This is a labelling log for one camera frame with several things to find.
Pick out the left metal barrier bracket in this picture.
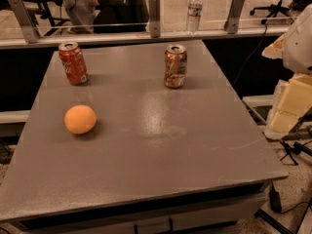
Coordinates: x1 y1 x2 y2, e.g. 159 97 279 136
8 0 40 43

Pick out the clear plastic water bottle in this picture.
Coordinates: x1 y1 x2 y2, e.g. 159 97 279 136
186 0 203 35

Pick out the black power adapter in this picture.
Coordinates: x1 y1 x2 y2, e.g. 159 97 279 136
269 183 282 213

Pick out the red soda can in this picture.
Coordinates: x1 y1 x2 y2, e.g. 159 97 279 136
58 41 89 85

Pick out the black office chair right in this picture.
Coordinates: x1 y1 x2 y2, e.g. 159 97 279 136
249 0 312 25

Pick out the metal barrier bracket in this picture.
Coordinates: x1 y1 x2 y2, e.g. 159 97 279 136
8 0 40 43
223 0 245 34
149 0 160 38

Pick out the orange brown soda can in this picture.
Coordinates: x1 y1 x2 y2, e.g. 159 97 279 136
164 44 187 89

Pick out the seated person in background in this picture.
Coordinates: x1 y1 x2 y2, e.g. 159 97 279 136
64 0 98 34

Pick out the orange fruit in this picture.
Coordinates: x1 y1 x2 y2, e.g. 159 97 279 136
64 105 97 135

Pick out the middle metal barrier bracket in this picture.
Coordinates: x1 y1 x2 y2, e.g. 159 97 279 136
149 0 160 38

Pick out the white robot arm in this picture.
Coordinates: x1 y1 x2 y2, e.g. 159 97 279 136
262 5 312 139

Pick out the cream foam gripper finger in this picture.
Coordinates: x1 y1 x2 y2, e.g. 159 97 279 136
261 34 286 59
264 73 312 139

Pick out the right metal barrier bracket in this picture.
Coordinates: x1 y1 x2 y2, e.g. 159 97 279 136
223 0 245 34

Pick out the black tripod stand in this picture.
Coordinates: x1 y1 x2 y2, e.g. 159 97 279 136
281 141 312 166

